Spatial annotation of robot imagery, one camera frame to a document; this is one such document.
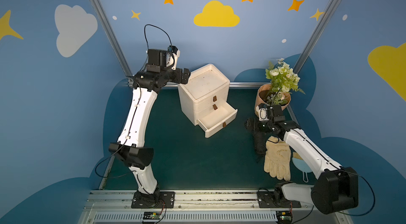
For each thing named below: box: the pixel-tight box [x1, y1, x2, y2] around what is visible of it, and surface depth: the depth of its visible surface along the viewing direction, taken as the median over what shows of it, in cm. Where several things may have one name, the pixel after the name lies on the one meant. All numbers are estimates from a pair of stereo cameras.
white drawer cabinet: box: [177, 63, 238, 138], surface depth 95 cm
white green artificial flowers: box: [265, 57, 306, 108], surface depth 90 cm
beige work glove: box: [263, 135, 292, 182], surface depth 88 cm
